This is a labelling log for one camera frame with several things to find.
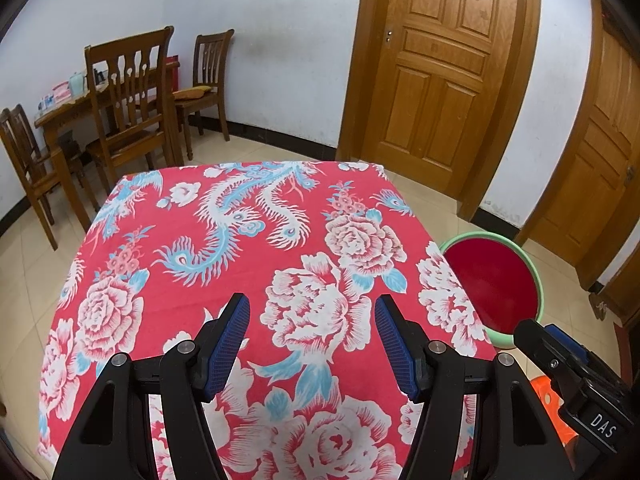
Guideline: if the red floral tablecloth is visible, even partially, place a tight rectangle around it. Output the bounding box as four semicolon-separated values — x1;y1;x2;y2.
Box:
37;160;493;480

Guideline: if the red basin with green rim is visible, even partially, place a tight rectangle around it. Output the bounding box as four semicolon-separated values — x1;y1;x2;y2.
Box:
438;231;545;351

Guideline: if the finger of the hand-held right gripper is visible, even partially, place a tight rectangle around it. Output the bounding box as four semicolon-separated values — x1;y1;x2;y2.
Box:
544;323;590;369
513;318;589;402

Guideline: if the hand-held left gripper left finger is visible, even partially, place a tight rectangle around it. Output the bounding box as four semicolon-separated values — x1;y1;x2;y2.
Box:
52;292;251;480

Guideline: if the wooden dining table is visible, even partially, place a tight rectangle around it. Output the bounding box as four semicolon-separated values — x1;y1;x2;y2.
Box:
34;60;181;235

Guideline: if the wooden panel door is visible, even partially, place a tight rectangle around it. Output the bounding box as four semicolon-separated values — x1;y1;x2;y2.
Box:
336;0;543;221
515;0;640;291

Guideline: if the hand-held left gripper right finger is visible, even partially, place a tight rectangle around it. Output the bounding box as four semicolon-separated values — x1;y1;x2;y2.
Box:
375;295;571;480

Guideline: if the red bag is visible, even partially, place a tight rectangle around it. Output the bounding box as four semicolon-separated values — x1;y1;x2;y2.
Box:
164;55;181;93

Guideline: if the yellow seat cushion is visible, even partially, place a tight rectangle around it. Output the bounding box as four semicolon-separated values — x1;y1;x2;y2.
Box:
172;86;213;101

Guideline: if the orange plastic stool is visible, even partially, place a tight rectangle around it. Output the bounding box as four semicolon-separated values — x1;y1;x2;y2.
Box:
530;375;581;456

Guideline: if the wooden chair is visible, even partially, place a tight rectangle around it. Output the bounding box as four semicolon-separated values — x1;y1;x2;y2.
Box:
0;104;86;251
172;28;236;143
84;25;193;196

